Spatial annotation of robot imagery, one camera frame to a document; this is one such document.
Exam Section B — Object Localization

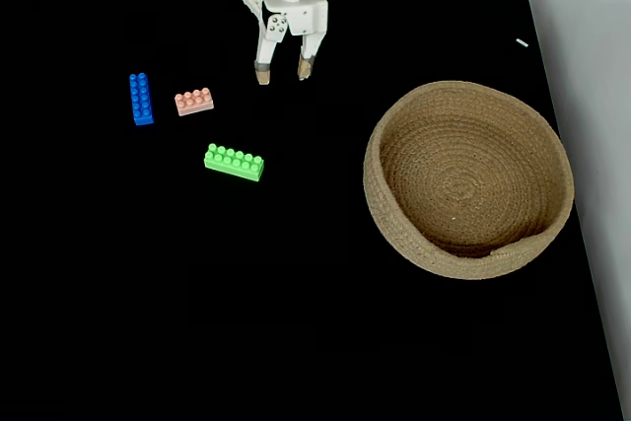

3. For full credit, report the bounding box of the blue lego block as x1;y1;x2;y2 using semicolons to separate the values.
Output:
128;72;155;127

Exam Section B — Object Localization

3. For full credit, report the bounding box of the pink lego block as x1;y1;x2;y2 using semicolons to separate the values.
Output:
174;87;215;117

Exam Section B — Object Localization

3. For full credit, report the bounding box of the green lego block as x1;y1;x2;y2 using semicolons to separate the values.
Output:
203;143;265;182

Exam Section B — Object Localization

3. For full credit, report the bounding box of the round woven rope basket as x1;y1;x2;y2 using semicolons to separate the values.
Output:
363;80;576;281

